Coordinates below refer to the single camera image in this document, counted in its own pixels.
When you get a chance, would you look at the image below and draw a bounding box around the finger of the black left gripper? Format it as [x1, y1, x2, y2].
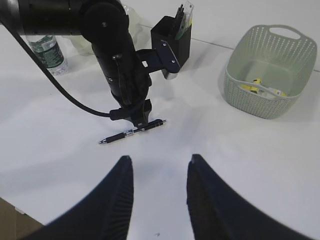
[129, 99, 152, 128]

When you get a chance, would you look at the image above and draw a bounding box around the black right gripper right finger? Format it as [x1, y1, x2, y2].
[186, 154, 308, 240]

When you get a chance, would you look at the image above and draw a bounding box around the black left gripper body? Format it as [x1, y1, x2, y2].
[109, 74, 152, 122]

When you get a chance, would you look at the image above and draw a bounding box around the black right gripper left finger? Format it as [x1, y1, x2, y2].
[25, 155, 134, 240]

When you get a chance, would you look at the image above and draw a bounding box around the black gel pen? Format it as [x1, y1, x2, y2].
[174, 11, 185, 40]
[98, 119, 167, 145]

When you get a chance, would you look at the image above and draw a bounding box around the clear plastic ruler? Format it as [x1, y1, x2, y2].
[181, 0, 195, 37]

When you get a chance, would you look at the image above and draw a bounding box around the clear plastic water bottle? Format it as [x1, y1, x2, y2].
[25, 35, 68, 76]

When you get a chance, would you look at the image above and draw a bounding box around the yellow packaging paper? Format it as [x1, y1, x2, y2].
[240, 78, 288, 99]

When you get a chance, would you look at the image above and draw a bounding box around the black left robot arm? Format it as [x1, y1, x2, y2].
[0, 0, 152, 128]

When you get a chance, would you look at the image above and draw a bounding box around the pale green glass plate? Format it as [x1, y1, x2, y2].
[61, 1, 149, 56]

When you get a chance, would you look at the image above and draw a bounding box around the black square pen holder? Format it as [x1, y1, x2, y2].
[150, 16, 192, 67]

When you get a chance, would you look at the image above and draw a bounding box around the grey-green woven plastic basket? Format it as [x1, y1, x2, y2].
[223, 24, 318, 120]

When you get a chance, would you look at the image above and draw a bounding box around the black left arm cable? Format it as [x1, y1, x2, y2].
[4, 24, 131, 122]

